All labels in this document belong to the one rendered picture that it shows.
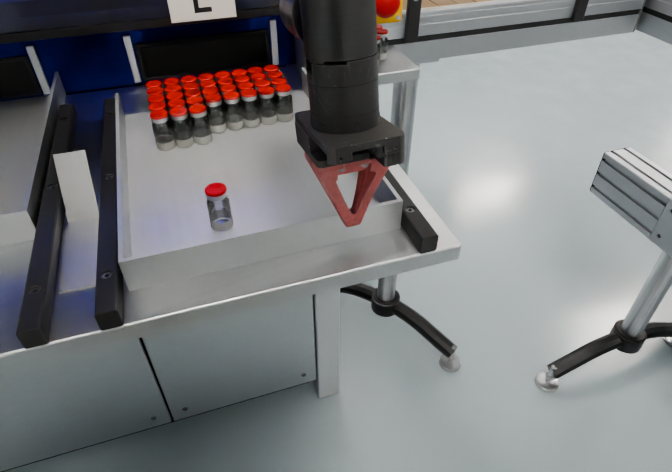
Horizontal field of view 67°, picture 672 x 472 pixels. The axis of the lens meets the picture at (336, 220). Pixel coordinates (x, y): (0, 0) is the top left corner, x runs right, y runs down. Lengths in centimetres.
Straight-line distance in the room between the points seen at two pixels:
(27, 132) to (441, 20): 68
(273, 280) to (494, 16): 73
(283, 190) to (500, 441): 101
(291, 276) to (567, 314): 135
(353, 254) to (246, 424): 96
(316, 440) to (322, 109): 106
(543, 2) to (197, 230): 81
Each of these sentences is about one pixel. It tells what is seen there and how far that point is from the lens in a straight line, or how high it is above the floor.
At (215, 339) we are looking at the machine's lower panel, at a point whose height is 34.
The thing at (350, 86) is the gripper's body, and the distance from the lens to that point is 39.
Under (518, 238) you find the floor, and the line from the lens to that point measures 194.
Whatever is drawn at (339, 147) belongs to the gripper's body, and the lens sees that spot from 38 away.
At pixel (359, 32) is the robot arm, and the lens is 39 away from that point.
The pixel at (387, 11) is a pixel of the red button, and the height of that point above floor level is 99.
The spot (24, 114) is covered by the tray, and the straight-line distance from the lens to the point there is 83.
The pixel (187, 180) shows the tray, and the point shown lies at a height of 88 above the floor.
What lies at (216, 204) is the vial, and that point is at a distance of 49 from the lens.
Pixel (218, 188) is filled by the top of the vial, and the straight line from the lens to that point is 49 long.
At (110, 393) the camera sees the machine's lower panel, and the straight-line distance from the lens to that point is 121.
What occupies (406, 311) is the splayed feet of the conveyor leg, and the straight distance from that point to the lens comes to 143.
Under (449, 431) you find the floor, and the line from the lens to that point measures 140.
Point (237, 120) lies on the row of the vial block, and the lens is 67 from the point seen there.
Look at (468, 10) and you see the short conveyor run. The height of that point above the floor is 93.
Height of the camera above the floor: 121
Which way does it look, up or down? 39 degrees down
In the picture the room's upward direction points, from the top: straight up
